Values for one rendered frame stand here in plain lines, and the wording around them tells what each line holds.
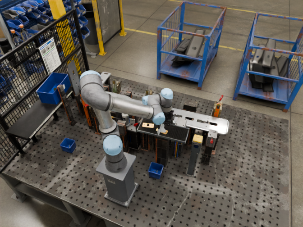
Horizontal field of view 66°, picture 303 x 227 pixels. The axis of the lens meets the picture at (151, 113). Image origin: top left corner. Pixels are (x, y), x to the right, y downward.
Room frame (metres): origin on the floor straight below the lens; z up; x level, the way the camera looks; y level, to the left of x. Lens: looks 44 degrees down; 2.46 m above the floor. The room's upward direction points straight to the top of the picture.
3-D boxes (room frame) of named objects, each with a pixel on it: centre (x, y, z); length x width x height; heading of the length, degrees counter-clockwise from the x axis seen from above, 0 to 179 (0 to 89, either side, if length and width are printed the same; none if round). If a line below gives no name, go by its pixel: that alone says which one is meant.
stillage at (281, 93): (3.21, -1.88, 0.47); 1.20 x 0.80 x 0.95; 158
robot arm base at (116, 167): (0.91, 0.24, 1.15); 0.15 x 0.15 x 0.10
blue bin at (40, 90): (1.74, 0.91, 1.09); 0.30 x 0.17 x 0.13; 169
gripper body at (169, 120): (1.13, -0.10, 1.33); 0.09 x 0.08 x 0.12; 60
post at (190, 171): (1.07, -0.33, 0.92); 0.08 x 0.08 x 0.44; 71
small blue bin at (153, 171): (1.06, -0.03, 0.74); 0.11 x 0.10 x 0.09; 71
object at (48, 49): (1.97, 0.96, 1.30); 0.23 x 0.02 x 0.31; 161
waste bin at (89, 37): (4.80, 1.25, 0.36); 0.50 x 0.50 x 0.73
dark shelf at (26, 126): (1.65, 0.94, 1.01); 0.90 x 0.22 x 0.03; 161
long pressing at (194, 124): (1.55, 0.00, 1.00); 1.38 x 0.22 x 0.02; 71
